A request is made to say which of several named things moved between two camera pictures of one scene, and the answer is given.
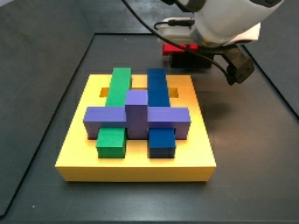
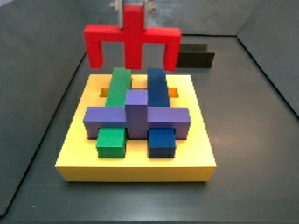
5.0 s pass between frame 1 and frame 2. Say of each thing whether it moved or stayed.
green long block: stayed
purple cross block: stayed
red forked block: moved
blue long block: stayed
